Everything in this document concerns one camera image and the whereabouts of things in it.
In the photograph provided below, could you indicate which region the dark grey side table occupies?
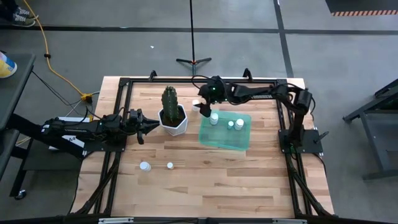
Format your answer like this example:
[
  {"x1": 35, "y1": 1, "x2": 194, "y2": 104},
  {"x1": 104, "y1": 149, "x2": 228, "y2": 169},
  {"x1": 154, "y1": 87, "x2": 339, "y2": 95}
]
[{"x1": 0, "y1": 52, "x2": 90, "y2": 200}]

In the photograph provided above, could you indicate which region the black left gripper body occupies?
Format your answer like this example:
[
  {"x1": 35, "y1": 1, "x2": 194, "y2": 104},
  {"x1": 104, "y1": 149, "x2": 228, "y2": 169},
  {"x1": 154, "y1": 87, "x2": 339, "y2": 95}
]
[{"x1": 126, "y1": 108, "x2": 146, "y2": 136}]

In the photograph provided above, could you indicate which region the teal translucent plastic basket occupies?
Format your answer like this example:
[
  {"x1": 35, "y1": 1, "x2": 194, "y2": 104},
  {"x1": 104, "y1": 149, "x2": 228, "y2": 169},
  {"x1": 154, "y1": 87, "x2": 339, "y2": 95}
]
[{"x1": 198, "y1": 108, "x2": 252, "y2": 152}]

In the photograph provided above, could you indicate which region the yellow extension cable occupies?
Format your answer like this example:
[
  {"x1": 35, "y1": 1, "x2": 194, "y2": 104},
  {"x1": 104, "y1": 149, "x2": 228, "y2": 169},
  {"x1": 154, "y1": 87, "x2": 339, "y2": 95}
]
[{"x1": 22, "y1": 0, "x2": 94, "y2": 103}]

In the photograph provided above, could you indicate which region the black mat with hazard stripe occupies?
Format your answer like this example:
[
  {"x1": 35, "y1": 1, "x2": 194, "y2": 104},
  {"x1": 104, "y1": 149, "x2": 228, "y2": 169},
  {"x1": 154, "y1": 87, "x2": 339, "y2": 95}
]
[{"x1": 324, "y1": 0, "x2": 398, "y2": 17}]

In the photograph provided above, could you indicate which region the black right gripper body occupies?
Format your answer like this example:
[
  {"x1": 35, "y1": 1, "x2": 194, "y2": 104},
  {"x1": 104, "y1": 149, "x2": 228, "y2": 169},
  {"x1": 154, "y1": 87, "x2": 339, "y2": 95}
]
[{"x1": 198, "y1": 75, "x2": 226, "y2": 106}]

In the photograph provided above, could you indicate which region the white angular plant pot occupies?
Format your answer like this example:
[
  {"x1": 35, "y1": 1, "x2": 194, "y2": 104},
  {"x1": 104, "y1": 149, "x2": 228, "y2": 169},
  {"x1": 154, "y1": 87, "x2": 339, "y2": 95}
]
[{"x1": 157, "y1": 103, "x2": 189, "y2": 137}]

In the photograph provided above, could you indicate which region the silver metal bracket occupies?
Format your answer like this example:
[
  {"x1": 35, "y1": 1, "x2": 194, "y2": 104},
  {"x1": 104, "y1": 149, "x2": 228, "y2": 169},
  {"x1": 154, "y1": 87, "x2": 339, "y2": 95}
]
[
  {"x1": 98, "y1": 217, "x2": 135, "y2": 224},
  {"x1": 272, "y1": 218, "x2": 308, "y2": 224}
]

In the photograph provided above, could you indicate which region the black metal cart frame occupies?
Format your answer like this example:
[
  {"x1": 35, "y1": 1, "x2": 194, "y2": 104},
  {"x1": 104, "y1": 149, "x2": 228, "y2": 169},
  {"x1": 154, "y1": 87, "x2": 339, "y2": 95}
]
[{"x1": 341, "y1": 77, "x2": 398, "y2": 181}]

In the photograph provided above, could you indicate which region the black square base plate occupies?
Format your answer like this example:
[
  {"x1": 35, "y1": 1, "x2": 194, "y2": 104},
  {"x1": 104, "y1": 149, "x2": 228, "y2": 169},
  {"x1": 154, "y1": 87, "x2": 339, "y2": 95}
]
[
  {"x1": 277, "y1": 128, "x2": 325, "y2": 156},
  {"x1": 82, "y1": 126, "x2": 129, "y2": 153}
]

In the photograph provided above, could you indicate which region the black floor cable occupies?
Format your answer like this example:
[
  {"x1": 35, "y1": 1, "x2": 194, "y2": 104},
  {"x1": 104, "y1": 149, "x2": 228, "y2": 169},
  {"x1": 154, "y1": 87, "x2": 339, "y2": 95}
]
[{"x1": 30, "y1": 70, "x2": 96, "y2": 121}]

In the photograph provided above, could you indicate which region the yellow blue white container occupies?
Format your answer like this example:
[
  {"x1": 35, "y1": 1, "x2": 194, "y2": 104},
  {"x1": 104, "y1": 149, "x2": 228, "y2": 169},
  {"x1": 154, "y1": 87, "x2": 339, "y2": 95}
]
[{"x1": 0, "y1": 50, "x2": 18, "y2": 79}]

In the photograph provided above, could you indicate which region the person's shoe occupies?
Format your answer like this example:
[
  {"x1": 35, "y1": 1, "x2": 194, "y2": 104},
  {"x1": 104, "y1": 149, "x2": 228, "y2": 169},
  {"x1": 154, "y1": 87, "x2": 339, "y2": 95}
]
[
  {"x1": 14, "y1": 6, "x2": 40, "y2": 21},
  {"x1": 11, "y1": 15, "x2": 37, "y2": 29}
]

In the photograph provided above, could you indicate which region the white paper sheet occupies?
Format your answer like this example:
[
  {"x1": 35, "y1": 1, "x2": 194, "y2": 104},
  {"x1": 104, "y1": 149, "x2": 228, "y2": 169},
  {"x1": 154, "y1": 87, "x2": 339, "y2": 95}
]
[{"x1": 47, "y1": 116, "x2": 91, "y2": 152}]

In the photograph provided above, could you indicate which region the person's leg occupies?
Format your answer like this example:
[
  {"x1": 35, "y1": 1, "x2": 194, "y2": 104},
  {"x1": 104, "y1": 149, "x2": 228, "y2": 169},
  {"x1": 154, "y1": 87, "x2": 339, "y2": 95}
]
[{"x1": 0, "y1": 0, "x2": 20, "y2": 19}]

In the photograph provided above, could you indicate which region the black aluminium table frame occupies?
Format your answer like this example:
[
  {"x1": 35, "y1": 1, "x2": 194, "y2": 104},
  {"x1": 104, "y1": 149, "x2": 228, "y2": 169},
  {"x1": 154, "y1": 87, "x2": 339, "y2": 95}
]
[{"x1": 70, "y1": 68, "x2": 335, "y2": 219}]

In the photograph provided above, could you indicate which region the black tripod stand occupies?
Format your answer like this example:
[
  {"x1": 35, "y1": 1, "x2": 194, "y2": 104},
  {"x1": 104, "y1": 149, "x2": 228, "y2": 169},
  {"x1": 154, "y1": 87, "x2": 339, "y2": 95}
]
[{"x1": 175, "y1": 0, "x2": 213, "y2": 77}]

